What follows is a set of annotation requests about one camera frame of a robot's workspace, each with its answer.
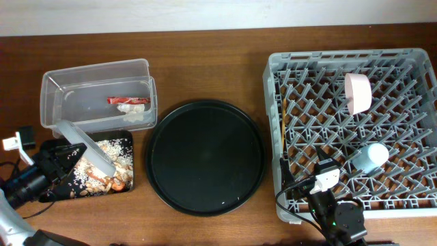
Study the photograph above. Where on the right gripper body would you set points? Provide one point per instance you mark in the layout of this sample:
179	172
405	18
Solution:
317	192

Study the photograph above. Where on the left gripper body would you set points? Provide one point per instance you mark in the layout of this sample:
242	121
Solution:
47	167

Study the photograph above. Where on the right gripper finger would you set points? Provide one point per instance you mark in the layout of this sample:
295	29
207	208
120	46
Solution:
287	178
325	160

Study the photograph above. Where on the rice and peanut leftovers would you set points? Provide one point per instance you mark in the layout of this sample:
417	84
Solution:
121	155

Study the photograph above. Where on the blue cup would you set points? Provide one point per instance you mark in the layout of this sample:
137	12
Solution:
371	157

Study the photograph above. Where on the orange carrot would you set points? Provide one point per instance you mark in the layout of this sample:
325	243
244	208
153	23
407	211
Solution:
111	183

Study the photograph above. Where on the wooden chopstick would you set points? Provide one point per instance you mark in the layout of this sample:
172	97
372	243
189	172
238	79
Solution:
283	114

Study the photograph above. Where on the red snack wrapper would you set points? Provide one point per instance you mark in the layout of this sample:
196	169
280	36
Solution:
128	100

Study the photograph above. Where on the white tissue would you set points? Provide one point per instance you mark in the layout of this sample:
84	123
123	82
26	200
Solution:
131	111

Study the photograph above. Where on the pink bowl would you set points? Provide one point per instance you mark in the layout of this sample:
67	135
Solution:
358	93

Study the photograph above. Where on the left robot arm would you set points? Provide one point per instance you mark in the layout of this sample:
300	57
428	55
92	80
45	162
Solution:
26	187

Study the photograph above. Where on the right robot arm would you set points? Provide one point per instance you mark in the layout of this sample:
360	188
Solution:
340	221

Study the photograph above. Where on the grey dishwasher rack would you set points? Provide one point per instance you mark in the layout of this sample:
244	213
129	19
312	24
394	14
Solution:
402	117

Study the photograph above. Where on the black rectangular tray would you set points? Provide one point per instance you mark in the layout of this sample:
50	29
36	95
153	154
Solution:
110	135

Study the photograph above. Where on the clear plastic bin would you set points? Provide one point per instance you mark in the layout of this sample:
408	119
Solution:
79	95

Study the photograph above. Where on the round black tray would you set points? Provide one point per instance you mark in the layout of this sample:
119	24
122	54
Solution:
206	158

